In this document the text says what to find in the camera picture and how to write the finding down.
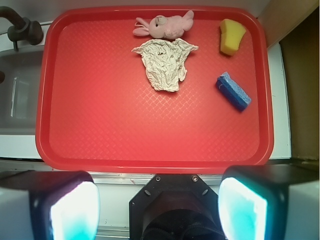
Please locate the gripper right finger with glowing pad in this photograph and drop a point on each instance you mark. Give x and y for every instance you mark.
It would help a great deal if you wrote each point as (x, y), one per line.
(270, 202)

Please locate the dark metal faucet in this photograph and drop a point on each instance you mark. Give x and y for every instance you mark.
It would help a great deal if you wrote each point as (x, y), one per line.
(21, 29)

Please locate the yellow sponge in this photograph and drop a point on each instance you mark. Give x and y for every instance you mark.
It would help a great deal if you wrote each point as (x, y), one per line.
(231, 36)

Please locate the blue sponge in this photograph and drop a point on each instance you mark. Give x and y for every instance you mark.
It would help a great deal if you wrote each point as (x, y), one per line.
(233, 92)

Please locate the white sink basin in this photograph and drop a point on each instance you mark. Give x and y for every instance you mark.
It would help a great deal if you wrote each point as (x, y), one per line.
(19, 88)

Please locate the crumpled white paper towel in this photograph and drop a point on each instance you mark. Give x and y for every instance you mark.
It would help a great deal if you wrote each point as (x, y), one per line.
(164, 62)

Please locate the red plastic tray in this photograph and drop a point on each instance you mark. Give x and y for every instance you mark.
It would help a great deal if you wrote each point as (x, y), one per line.
(97, 111)

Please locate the pink plush bunny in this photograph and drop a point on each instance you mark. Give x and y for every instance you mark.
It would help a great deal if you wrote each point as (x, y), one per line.
(162, 27)

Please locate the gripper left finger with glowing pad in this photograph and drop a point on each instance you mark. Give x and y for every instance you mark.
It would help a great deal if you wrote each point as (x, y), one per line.
(48, 205)

